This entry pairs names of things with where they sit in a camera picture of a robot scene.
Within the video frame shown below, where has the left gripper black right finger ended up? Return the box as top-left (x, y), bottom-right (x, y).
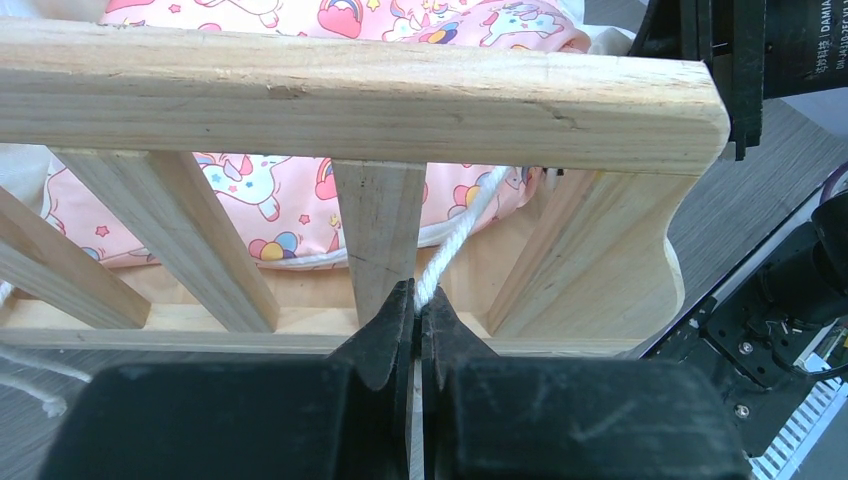
top-left (419, 291), bottom-right (750, 479)

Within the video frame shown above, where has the pink printed cushion with ties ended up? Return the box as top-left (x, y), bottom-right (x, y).
top-left (0, 0), bottom-right (637, 419)

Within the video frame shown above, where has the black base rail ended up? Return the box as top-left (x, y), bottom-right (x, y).
top-left (642, 185), bottom-right (848, 480)

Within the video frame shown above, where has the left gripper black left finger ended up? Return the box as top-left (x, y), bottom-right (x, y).
top-left (39, 280), bottom-right (414, 479)

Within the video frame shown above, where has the wooden slatted pet bed frame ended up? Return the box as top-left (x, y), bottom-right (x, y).
top-left (1, 17), bottom-right (729, 355)

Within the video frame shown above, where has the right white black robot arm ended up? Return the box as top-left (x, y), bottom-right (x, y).
top-left (629, 1), bottom-right (847, 325)

